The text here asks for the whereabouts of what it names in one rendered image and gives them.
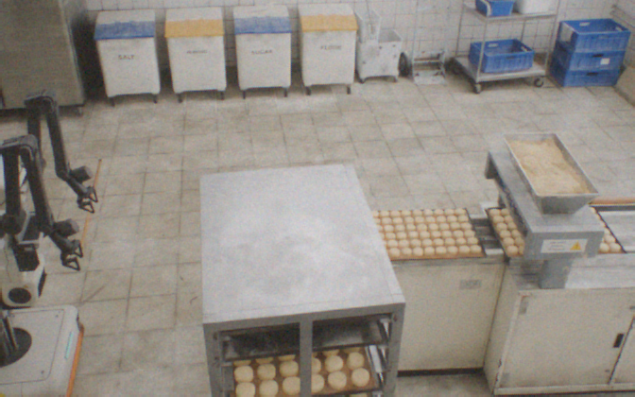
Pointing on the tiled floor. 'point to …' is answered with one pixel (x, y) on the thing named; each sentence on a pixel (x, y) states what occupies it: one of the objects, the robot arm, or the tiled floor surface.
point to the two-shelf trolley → (486, 35)
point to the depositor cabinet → (563, 331)
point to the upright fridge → (45, 42)
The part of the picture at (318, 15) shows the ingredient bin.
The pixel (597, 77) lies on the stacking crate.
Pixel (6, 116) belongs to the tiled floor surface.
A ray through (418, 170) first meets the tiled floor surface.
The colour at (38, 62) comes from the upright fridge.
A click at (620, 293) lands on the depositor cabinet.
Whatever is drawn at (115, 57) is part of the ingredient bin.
